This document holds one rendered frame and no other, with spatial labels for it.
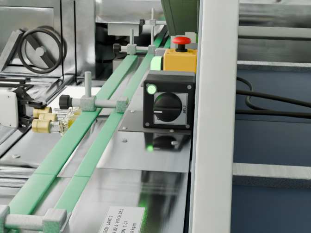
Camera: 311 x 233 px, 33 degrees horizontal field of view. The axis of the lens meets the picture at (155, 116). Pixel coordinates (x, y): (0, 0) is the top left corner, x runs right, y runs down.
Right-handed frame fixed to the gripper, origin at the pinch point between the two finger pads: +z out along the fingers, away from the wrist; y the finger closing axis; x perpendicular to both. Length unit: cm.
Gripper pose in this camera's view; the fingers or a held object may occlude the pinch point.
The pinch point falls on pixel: (38, 112)
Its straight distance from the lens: 147.6
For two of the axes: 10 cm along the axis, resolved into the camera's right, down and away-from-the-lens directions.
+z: 9.3, 1.3, -3.4
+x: 3.6, -2.7, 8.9
